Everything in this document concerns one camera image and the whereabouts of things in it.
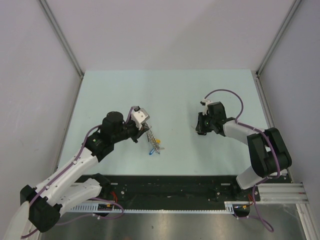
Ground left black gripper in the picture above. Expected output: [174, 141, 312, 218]
[111, 113, 149, 144]

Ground large silver keyring holder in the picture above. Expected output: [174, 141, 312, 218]
[146, 129, 160, 154]

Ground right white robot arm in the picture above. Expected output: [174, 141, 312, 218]
[195, 99, 292, 201]

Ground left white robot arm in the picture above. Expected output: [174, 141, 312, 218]
[20, 106, 150, 233]

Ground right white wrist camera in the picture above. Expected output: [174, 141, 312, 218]
[200, 98, 213, 116]

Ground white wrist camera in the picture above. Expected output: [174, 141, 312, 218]
[200, 98, 213, 116]
[130, 106, 150, 130]

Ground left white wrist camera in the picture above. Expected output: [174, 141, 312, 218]
[130, 106, 150, 130]

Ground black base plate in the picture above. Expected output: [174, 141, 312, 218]
[51, 174, 261, 210]

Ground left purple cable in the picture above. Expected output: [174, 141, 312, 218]
[21, 106, 138, 238]

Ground white slotted cable duct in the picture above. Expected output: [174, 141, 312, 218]
[67, 201, 250, 214]

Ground right aluminium frame post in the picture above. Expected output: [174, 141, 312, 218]
[255, 0, 304, 78]

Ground aluminium frame post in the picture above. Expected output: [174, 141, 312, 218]
[255, 0, 304, 78]
[37, 0, 84, 80]

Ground left aluminium frame post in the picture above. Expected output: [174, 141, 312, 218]
[37, 0, 84, 80]

